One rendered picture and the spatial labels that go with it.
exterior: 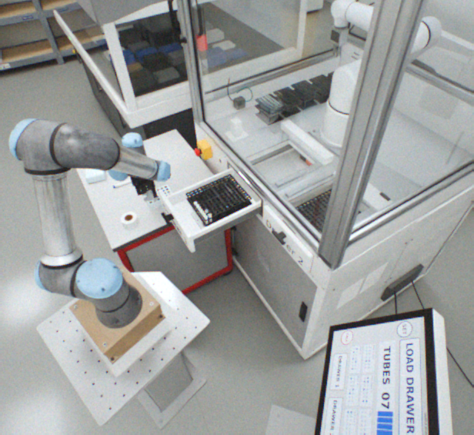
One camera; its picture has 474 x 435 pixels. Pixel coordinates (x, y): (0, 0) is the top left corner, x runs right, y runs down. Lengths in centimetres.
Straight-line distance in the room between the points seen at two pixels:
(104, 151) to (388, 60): 70
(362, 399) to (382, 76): 71
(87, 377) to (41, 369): 100
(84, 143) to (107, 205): 83
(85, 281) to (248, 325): 123
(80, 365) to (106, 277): 39
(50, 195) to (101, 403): 66
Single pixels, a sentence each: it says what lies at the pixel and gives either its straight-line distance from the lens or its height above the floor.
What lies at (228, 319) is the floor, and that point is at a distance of 218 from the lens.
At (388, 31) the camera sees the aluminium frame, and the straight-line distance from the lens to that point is 75.
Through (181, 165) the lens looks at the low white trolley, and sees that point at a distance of 188.
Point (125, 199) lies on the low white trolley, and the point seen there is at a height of 76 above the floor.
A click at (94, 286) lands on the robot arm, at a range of 112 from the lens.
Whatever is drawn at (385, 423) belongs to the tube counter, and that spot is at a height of 111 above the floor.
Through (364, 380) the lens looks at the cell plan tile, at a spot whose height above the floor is 107.
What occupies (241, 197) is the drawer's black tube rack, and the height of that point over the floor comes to 90.
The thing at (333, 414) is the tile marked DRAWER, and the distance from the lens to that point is 102.
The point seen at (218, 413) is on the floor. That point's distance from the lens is 204.
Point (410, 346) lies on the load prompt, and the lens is 96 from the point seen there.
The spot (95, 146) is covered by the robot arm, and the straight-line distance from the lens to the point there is 99.
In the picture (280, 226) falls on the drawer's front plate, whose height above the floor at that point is 92.
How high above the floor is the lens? 199
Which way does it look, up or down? 47 degrees down
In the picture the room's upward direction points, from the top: 3 degrees counter-clockwise
